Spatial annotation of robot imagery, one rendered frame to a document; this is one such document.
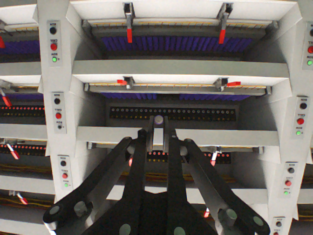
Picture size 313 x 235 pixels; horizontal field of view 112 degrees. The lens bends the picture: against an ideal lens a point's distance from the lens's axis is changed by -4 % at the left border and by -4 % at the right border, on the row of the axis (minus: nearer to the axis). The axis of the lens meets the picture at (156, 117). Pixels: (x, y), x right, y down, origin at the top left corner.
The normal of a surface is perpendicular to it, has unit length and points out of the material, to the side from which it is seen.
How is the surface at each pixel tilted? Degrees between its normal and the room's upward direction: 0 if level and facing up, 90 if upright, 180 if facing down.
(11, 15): 17
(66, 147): 90
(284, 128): 90
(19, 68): 107
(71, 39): 90
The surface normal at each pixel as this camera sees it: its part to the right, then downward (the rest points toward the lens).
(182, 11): -0.03, 0.99
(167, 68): -0.03, -0.16
